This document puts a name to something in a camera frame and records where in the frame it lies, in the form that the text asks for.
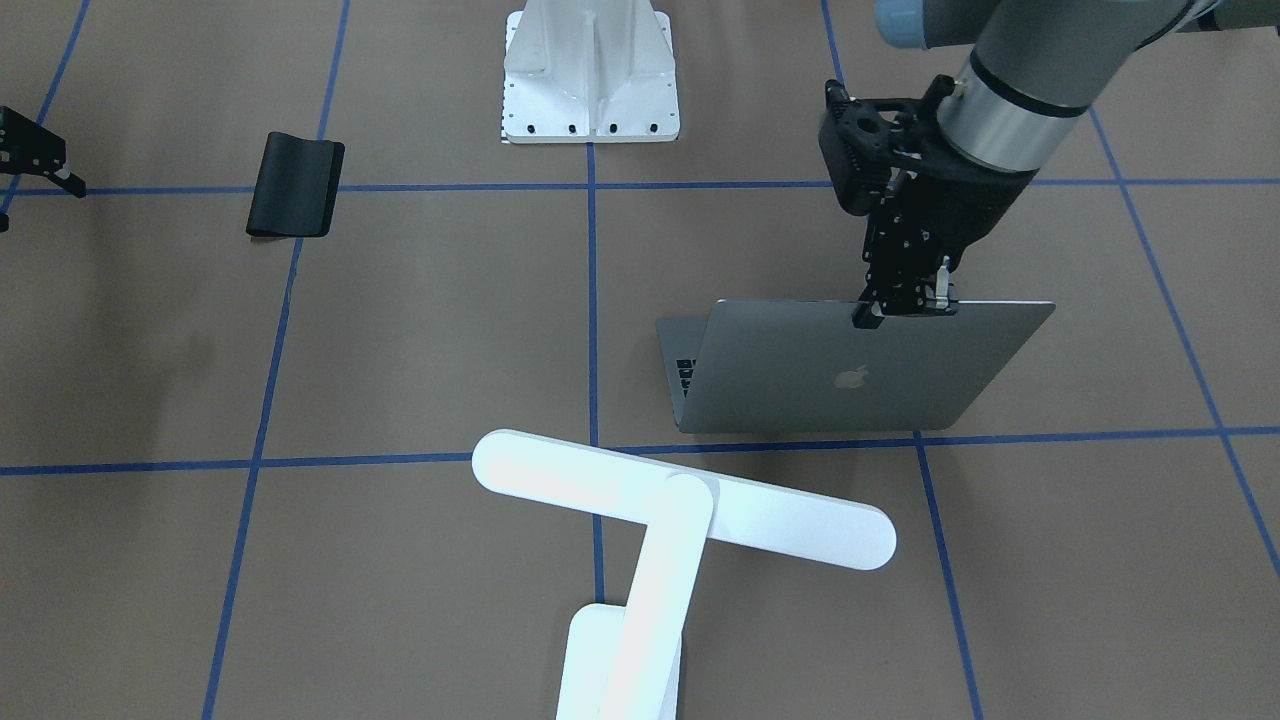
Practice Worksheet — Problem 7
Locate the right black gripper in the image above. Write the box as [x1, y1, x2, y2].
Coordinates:
[1, 106, 87, 199]

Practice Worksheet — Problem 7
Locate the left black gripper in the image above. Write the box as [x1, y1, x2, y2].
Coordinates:
[851, 161, 1037, 331]

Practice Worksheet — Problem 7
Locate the grey laptop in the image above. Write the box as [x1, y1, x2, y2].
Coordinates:
[655, 299, 1056, 434]

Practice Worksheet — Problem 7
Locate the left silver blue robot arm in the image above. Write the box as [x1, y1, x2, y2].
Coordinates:
[818, 1, 1277, 329]

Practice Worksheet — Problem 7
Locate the black mouse pad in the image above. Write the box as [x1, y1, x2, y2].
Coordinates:
[246, 131, 346, 238]

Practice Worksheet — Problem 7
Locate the white desk lamp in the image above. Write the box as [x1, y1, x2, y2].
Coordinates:
[471, 429, 899, 719]

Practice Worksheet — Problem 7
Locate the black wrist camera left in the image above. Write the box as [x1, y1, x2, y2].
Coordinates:
[818, 76, 954, 217]

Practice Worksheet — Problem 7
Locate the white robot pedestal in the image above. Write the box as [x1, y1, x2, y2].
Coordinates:
[500, 1, 681, 145]

